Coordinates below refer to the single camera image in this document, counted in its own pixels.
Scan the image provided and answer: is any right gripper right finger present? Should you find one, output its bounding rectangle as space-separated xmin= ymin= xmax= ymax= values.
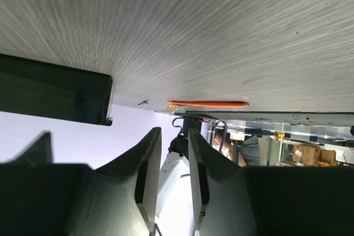
xmin=188 ymin=129 xmax=353 ymax=235

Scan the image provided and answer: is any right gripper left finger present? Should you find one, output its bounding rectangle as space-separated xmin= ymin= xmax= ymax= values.
xmin=1 ymin=127 xmax=162 ymax=235

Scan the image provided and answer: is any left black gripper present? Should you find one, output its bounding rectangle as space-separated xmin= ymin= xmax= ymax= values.
xmin=11 ymin=132 xmax=53 ymax=164

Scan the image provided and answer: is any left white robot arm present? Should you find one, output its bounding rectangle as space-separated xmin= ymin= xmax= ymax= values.
xmin=9 ymin=115 xmax=202 ymax=217

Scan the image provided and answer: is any black utensil tray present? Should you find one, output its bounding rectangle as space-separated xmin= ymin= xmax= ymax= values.
xmin=1 ymin=54 xmax=113 ymax=126

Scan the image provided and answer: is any orange plastic utensil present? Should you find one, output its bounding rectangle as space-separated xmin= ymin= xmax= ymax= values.
xmin=167 ymin=101 xmax=249 ymax=108

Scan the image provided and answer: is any gold fork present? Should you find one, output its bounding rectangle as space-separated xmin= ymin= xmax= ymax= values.
xmin=164 ymin=103 xmax=181 ymax=114

